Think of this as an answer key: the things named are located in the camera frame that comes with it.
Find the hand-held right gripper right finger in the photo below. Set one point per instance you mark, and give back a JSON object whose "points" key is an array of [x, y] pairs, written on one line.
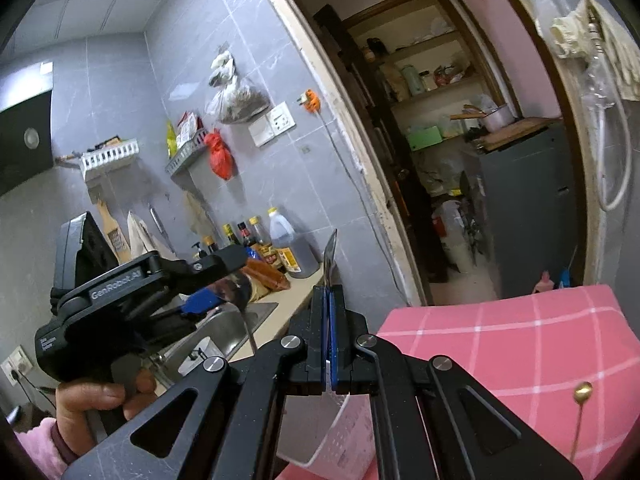
{"points": [[336, 330]]}

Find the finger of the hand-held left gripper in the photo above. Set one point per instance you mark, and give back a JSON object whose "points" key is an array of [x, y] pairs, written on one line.
{"points": [[215, 265], [202, 305]]}

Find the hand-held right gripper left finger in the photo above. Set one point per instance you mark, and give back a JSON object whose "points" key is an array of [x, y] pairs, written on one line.
{"points": [[322, 330]]}

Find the white perforated plastic basket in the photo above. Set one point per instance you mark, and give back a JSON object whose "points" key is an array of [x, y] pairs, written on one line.
{"points": [[345, 435]]}

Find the person's left hand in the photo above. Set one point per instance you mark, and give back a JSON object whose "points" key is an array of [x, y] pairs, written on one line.
{"points": [[80, 405]]}

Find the black pump bottle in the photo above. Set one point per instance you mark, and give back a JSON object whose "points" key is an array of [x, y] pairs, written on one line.
{"points": [[205, 247]]}

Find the dark sauce bottle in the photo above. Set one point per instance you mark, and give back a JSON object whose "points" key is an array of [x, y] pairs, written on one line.
{"points": [[230, 235]]}

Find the steel sink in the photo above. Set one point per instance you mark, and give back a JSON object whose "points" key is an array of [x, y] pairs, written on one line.
{"points": [[225, 330]]}

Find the orange snack packet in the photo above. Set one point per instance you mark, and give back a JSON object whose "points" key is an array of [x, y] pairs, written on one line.
{"points": [[265, 275]]}

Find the yellow capped sauce bottle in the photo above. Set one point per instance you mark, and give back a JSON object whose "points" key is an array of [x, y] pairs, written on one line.
{"points": [[262, 242]]}

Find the large oil bottle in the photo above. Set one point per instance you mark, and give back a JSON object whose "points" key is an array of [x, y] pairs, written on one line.
{"points": [[292, 250]]}

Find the cream hanging board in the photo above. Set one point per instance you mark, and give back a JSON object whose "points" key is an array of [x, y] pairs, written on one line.
{"points": [[140, 237]]}

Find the wooden grater board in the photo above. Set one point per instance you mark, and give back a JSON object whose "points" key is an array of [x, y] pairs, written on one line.
{"points": [[111, 232]]}

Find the red plastic bag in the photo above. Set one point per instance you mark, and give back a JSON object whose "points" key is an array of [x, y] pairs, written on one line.
{"points": [[220, 155]]}

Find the yellow packet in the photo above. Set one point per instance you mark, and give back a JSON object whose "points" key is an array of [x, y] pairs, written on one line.
{"points": [[171, 140]]}

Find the red and white packets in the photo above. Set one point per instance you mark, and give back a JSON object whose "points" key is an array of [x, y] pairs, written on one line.
{"points": [[189, 127]]}

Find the white floor bag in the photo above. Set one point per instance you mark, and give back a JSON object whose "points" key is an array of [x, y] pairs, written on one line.
{"points": [[452, 235]]}

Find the clear bag of dried goods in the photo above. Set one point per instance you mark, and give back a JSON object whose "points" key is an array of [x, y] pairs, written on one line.
{"points": [[237, 105]]}

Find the dark wooden door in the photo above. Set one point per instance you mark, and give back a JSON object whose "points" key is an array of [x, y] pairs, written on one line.
{"points": [[385, 175]]}

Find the pink checked tablecloth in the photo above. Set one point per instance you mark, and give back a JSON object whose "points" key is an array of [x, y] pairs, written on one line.
{"points": [[500, 340]]}

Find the black range hood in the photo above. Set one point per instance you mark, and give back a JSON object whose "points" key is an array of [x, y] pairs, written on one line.
{"points": [[20, 150]]}

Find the orange plug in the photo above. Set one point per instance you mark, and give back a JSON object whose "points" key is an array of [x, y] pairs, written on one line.
{"points": [[310, 101]]}

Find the white knotted plastic bag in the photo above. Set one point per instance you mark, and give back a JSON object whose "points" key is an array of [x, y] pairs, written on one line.
{"points": [[221, 67]]}

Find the green box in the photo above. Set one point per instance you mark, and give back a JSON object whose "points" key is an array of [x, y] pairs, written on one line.
{"points": [[424, 138]]}

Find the pink bottle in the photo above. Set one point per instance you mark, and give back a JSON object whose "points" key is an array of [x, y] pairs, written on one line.
{"points": [[542, 282]]}

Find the grey cabinet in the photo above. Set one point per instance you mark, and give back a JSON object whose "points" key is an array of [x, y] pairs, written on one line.
{"points": [[525, 210]]}

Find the gold spoon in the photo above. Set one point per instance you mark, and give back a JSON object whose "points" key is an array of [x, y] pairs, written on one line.
{"points": [[582, 392]]}

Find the green jar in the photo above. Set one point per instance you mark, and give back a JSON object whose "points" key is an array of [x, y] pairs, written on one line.
{"points": [[413, 81]]}

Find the grey metal pot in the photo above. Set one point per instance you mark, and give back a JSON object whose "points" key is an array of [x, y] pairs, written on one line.
{"points": [[497, 119]]}

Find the wooden cutting board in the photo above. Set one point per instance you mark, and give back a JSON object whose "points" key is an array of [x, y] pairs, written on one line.
{"points": [[520, 132]]}

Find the wooden shelf unit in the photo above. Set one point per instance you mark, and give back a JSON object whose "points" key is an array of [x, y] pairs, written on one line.
{"points": [[425, 45]]}

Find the cream hanging cloth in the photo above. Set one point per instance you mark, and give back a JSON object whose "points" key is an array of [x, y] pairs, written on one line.
{"points": [[570, 35]]}

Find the small white wall socket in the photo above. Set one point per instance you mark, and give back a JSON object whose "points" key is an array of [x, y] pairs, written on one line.
{"points": [[17, 362]]}

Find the grey wall rack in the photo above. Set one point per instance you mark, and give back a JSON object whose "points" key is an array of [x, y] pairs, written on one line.
{"points": [[185, 159]]}

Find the white wall rack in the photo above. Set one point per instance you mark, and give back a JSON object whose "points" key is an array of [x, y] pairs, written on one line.
{"points": [[107, 156]]}

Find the wooden door frame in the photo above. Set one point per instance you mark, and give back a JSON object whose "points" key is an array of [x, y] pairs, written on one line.
{"points": [[320, 85]]}

